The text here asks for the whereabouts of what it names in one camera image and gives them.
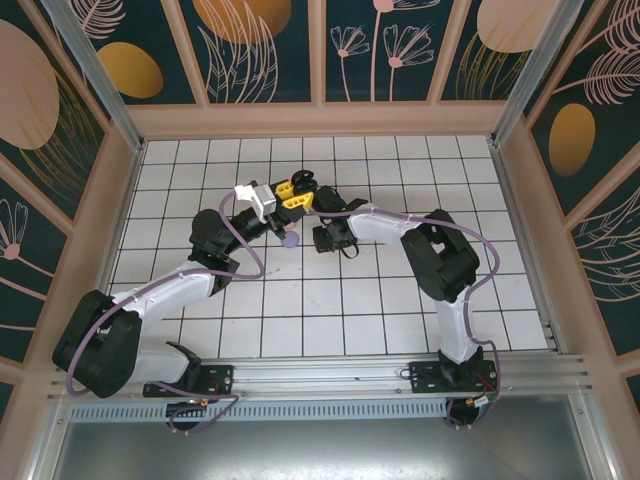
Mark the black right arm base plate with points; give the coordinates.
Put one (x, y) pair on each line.
(425, 375)

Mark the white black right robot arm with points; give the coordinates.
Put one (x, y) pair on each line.
(380, 225)

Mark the peach circle grass wall panel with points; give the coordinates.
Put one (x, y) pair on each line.
(505, 25)

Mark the feather gold circle wall panel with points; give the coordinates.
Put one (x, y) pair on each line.
(575, 140)
(130, 70)

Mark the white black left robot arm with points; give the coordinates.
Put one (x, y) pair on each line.
(165, 295)

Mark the peach circle moon wall panel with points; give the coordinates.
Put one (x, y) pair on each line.
(25, 100)

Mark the aluminium corner post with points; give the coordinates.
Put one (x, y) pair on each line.
(90, 65)
(543, 65)

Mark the leaf line art wall panel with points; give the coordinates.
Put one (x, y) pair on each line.
(610, 260)

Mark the aluminium mounting rail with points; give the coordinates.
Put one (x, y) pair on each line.
(320, 372)

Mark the black earbud charging case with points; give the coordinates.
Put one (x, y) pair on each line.
(302, 179)

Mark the aluminium table side rail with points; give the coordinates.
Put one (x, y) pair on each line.
(531, 250)
(125, 200)

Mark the grey metal sheet panel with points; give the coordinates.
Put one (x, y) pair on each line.
(320, 450)

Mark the orange circle grass wall panel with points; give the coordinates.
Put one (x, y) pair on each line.
(240, 20)

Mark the purple earbud charging case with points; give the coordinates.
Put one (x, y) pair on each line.
(290, 241)

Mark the pink flowers wall panel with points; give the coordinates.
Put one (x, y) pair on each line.
(390, 75)

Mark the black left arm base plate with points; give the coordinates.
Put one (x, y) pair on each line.
(220, 377)

